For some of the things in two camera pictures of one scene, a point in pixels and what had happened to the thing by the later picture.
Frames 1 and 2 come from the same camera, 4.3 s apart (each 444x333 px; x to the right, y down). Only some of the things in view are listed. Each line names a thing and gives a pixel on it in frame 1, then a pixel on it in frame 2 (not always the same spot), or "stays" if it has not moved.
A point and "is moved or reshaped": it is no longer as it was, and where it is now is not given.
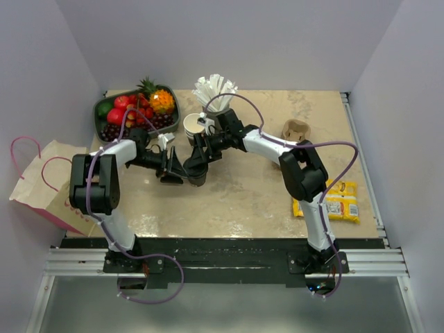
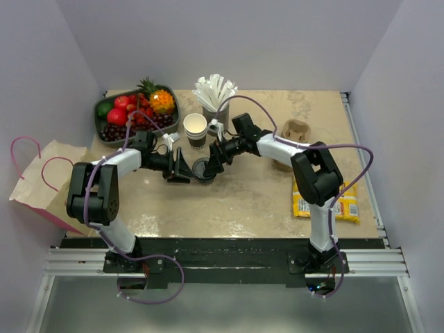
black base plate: x=225 y=262 stays
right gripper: x=202 y=141 → x=218 y=155
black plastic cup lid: x=195 y=168 is moved or reshaped
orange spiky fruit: x=161 y=100 stays
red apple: x=121 y=102 stays
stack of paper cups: x=191 y=126 stays
